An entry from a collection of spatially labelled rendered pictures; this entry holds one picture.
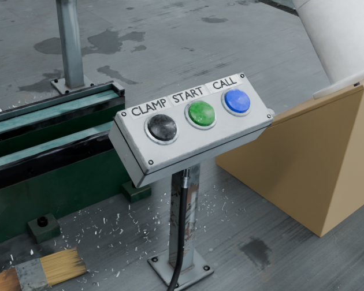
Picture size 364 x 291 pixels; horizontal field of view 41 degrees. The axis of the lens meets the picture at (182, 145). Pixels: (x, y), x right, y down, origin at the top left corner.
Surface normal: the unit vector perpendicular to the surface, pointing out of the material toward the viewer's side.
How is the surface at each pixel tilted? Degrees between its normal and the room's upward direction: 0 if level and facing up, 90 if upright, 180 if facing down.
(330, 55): 95
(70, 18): 90
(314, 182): 90
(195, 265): 0
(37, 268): 0
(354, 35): 62
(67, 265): 2
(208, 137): 29
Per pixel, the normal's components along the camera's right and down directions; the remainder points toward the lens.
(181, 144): 0.32, -0.47
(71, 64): 0.58, 0.50
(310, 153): -0.76, 0.36
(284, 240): 0.04, -0.81
